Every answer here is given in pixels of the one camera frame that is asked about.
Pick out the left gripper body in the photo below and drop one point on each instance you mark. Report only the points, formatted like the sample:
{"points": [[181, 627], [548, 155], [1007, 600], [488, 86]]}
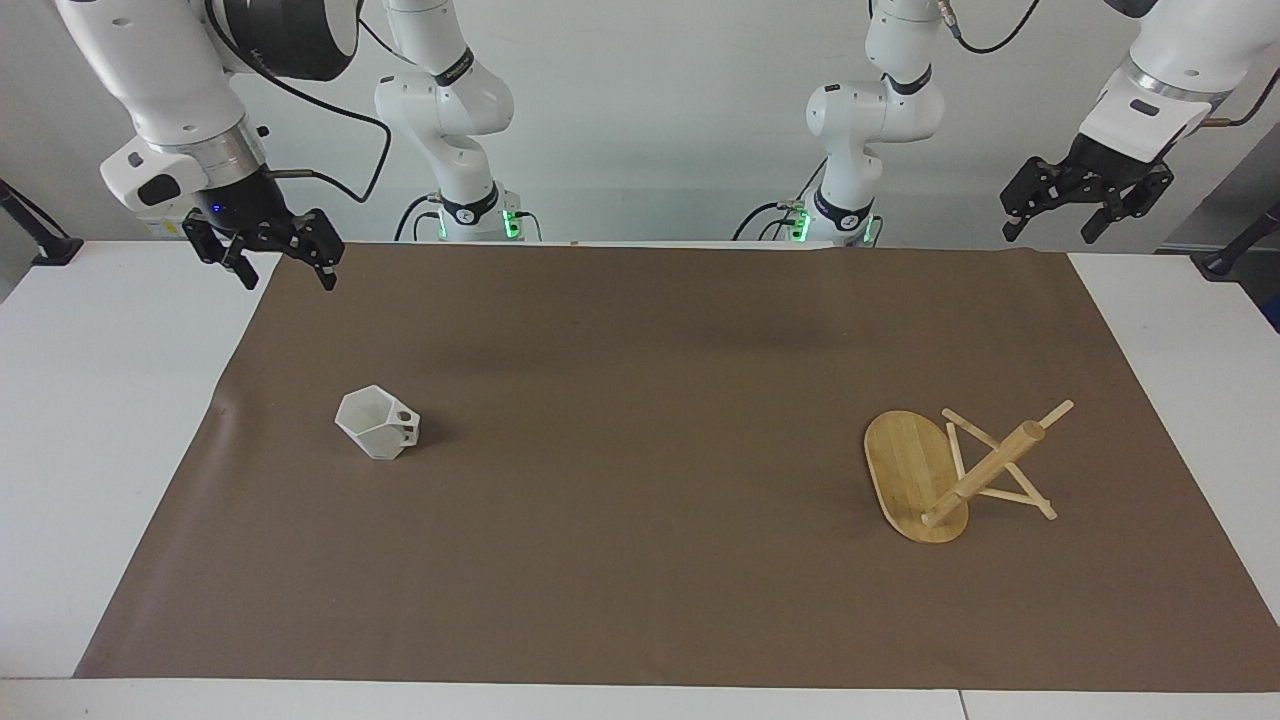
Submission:
{"points": [[1115, 160]]}

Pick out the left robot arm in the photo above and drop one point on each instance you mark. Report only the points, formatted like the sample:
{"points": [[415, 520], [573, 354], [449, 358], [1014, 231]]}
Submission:
{"points": [[870, 110]]}

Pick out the black stand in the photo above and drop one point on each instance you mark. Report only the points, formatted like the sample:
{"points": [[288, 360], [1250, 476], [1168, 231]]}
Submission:
{"points": [[45, 240], [1235, 250]]}

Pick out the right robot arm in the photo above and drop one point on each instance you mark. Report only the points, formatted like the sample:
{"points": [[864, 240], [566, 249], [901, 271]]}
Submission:
{"points": [[455, 100]]}

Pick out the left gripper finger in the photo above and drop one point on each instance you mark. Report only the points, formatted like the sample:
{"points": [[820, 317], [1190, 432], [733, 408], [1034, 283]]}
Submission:
{"points": [[1040, 185], [1135, 195]]}

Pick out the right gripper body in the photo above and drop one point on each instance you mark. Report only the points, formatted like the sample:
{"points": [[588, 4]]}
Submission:
{"points": [[243, 200]]}

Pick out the wooden cup rack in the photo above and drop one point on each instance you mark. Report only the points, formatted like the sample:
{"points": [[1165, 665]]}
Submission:
{"points": [[915, 475]]}

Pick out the white faceted cup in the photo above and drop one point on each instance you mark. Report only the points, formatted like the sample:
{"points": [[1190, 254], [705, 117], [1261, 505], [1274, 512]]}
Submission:
{"points": [[375, 425]]}

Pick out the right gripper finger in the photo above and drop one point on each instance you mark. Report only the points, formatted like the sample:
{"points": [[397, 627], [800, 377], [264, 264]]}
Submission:
{"points": [[228, 252], [318, 240]]}

